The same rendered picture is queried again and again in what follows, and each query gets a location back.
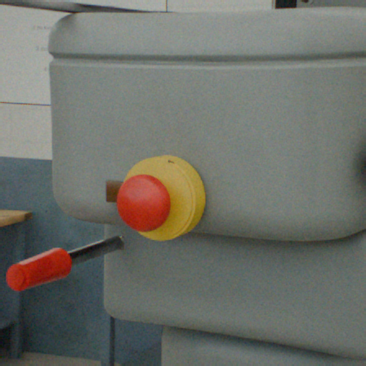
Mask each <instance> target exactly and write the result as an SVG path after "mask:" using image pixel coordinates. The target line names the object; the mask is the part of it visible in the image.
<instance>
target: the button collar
mask: <svg viewBox="0 0 366 366"><path fill-rule="evenodd" d="M138 175H149V176H155V177H156V178H158V179H159V180H160V181H161V182H162V183H163V185H164V186H165V188H166V189H167V191H168V193H169V195H170V199H171V209H170V213H169V215H168V217H167V220H166V221H165V222H164V223H163V224H162V225H161V227H160V228H158V229H156V230H151V231H146V232H142V231H140V232H139V233H141V234H143V235H144V236H145V237H146V238H148V239H152V240H158V241H164V240H169V239H174V238H175V237H178V236H180V235H183V234H186V233H188V231H190V230H192V229H193V228H194V227H195V226H196V225H197V224H198V223H199V221H200V219H201V216H202V215H203V210H204V206H205V192H204V188H203V183H202V181H201V179H200V175H199V174H198V173H197V172H196V171H195V169H194V168H193V167H192V166H191V165H190V164H189V163H187V162H186V161H184V160H183V159H181V158H178V157H175V156H171V155H162V156H158V157H154V158H148V159H145V160H143V161H141V162H138V163H137V164H135V165H134V167H133V168H132V169H131V171H130V172H129V173H128V174H127V176H126V178H125V180H124V182H125V181H126V180H127V179H128V178H130V177H132V176H138ZM124 182H123V183H124Z"/></svg>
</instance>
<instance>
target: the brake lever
mask: <svg viewBox="0 0 366 366"><path fill-rule="evenodd" d="M117 250H124V236H121V235H115V236H113V237H110V238H107V239H103V240H101V241H98V242H95V243H90V244H88V245H85V246H82V247H80V248H79V249H76V250H73V251H71V252H66V251H65V250H64V249H62V248H53V249H52V250H49V251H47V252H44V253H40V254H38V255H36V256H34V257H32V258H29V259H28V260H25V261H22V262H19V263H16V264H14V265H13V266H11V267H10V269H9V270H8V272H7V282H8V283H9V285H10V286H11V287H12V288H13V289H15V290H16V291H22V290H26V289H29V288H31V287H34V286H38V285H41V284H44V283H50V282H52V281H53V280H56V279H62V278H64V277H66V276H67V275H68V274H69V272H70V271H71V266H76V265H77V264H80V263H83V262H85V261H90V260H91V259H94V258H97V257H101V256H104V255H106V254H107V253H110V252H114V251H117Z"/></svg>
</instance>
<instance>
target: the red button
mask: <svg viewBox="0 0 366 366"><path fill-rule="evenodd" d="M117 204H118V214H119V215H120V217H121V218H122V219H123V221H124V222H125V223H126V224H127V225H128V226H130V227H131V228H132V229H133V230H135V231H138V232H140V231H142V232H146V231H151V230H156V229H158V228H160V227H161V225H162V224H163V223H164V222H165V221H166V220H167V217H168V215H169V213H170V209H171V199H170V195H169V193H168V191H167V189H166V188H165V186H164V185H163V183H162V182H161V181H160V180H159V179H158V178H156V177H155V176H149V175H138V176H132V177H130V178H128V179H127V180H126V181H125V182H124V183H123V184H122V186H121V188H120V190H119V191H118V202H117Z"/></svg>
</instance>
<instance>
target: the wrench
mask: <svg viewBox="0 0 366 366"><path fill-rule="evenodd" d="M0 5H3V6H12V7H24V8H28V9H38V10H42V11H55V12H68V13H69V14H75V13H81V12H91V13H101V12H118V13H150V12H178V11H145V10H135V9H126V7H117V6H101V5H96V4H86V3H80V2H66V1H65V0H0Z"/></svg>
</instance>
